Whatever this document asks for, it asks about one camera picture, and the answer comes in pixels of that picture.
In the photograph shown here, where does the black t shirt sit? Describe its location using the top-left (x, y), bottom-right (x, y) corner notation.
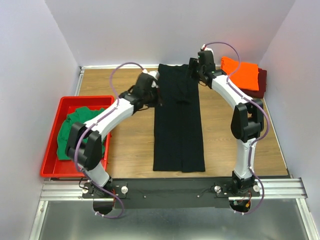
top-left (153, 64), bottom-right (206, 173)

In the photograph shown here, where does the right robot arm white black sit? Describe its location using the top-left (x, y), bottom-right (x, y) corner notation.
top-left (188, 49), bottom-right (265, 196)

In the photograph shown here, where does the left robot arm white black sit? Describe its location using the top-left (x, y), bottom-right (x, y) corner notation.
top-left (65, 70), bottom-right (161, 198)

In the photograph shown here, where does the orange folded t shirt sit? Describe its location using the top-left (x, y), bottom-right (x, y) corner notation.
top-left (220, 56), bottom-right (259, 91)

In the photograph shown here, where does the dark red folded t shirt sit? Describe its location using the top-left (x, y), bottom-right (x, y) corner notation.
top-left (242, 68), bottom-right (267, 99)

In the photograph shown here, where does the green crumpled t shirt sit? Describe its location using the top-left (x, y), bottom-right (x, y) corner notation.
top-left (56, 106), bottom-right (105, 161)

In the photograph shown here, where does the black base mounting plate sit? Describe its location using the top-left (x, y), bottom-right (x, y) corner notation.
top-left (82, 177), bottom-right (261, 214)

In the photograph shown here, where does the red plastic tray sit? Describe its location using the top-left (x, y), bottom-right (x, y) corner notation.
top-left (40, 95), bottom-right (115, 178)

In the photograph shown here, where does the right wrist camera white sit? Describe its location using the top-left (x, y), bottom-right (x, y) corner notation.
top-left (200, 44), bottom-right (214, 53)

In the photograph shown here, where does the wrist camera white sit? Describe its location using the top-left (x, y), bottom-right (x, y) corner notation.
top-left (200, 44), bottom-right (214, 53)
top-left (147, 70), bottom-right (160, 88)

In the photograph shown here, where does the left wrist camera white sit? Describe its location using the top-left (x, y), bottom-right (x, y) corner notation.
top-left (147, 70), bottom-right (160, 88)

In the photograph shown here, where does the aluminium frame rail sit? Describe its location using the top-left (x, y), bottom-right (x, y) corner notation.
top-left (40, 178), bottom-right (308, 201)

